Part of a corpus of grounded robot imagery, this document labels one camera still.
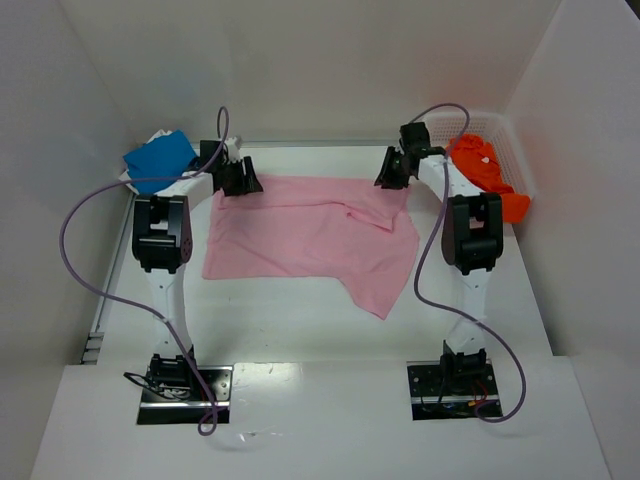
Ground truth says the blue folded t-shirt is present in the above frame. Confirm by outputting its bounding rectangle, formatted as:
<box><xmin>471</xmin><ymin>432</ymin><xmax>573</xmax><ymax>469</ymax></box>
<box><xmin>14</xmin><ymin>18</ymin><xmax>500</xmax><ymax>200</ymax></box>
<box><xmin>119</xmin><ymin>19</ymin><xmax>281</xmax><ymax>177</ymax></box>
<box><xmin>124</xmin><ymin>130</ymin><xmax>197</xmax><ymax>194</ymax></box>

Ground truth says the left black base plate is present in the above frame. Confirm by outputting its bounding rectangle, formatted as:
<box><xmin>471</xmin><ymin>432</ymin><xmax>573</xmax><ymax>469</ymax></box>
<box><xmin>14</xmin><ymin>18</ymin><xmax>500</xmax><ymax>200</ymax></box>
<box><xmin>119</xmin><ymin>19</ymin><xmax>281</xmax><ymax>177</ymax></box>
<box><xmin>136</xmin><ymin>365</ymin><xmax>234</xmax><ymax>426</ymax></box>

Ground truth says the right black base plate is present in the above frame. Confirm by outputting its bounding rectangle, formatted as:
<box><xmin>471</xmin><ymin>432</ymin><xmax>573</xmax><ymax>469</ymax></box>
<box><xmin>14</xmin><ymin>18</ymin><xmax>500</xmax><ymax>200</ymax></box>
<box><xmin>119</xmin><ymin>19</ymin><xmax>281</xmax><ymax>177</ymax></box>
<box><xmin>406</xmin><ymin>362</ymin><xmax>503</xmax><ymax>421</ymax></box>

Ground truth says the pink t-shirt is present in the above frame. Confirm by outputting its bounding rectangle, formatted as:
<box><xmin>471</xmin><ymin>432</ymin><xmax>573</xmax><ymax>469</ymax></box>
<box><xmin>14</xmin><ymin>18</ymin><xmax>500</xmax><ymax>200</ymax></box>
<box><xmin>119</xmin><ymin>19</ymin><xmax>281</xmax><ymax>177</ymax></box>
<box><xmin>202</xmin><ymin>175</ymin><xmax>420</xmax><ymax>319</ymax></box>

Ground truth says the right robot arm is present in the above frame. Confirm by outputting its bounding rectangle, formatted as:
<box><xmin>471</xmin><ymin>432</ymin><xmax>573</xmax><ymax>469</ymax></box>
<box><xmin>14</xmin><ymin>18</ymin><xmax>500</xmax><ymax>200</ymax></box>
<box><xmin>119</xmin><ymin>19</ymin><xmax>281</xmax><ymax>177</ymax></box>
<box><xmin>374</xmin><ymin>122</ymin><xmax>504</xmax><ymax>389</ymax></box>

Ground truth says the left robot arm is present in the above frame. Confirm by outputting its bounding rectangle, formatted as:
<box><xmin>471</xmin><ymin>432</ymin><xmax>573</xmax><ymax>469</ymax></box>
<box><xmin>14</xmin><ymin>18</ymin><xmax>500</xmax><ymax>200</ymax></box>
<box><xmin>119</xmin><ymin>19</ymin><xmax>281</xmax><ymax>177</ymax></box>
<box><xmin>132</xmin><ymin>136</ymin><xmax>263</xmax><ymax>400</ymax></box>

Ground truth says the white folded t-shirt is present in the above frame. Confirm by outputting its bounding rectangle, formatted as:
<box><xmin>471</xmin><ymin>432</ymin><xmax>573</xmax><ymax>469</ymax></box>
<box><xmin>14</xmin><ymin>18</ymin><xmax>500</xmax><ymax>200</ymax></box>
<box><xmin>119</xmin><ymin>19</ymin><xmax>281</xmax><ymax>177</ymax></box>
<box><xmin>118</xmin><ymin>129</ymin><xmax>173</xmax><ymax>195</ymax></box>

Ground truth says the white perforated plastic basket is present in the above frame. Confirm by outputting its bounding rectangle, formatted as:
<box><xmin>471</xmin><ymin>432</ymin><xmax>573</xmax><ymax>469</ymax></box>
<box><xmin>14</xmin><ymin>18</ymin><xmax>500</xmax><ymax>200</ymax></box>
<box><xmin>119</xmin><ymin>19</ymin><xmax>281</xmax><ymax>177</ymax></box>
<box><xmin>422</xmin><ymin>109</ymin><xmax>536</xmax><ymax>199</ymax></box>

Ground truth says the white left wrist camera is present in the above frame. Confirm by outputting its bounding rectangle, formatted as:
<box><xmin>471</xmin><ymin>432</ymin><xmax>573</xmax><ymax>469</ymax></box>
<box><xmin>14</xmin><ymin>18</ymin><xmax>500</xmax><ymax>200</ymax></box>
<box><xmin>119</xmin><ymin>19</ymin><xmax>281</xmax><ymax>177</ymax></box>
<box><xmin>224</xmin><ymin>136</ymin><xmax>243</xmax><ymax>163</ymax></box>

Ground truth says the orange crumpled t-shirt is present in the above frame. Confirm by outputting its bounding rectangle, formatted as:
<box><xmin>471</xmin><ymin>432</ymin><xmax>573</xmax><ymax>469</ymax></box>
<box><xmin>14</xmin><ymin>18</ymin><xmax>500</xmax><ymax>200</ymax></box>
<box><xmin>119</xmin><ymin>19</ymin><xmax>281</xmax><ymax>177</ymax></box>
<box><xmin>448</xmin><ymin>134</ymin><xmax>531</xmax><ymax>224</ymax></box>

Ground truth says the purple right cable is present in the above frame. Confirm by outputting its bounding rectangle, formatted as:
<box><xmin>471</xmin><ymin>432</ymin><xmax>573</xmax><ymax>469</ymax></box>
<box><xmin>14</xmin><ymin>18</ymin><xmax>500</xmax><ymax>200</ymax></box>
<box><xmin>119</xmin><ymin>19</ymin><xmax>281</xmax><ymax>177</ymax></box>
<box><xmin>410</xmin><ymin>103</ymin><xmax>528</xmax><ymax>424</ymax></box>

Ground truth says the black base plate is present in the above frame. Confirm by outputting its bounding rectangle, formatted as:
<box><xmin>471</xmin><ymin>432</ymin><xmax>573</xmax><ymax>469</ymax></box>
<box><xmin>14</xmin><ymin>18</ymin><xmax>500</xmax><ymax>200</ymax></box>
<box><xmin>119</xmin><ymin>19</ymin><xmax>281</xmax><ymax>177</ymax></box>
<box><xmin>406</xmin><ymin>362</ymin><xmax>503</xmax><ymax>421</ymax></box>
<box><xmin>136</xmin><ymin>365</ymin><xmax>234</xmax><ymax>426</ymax></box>

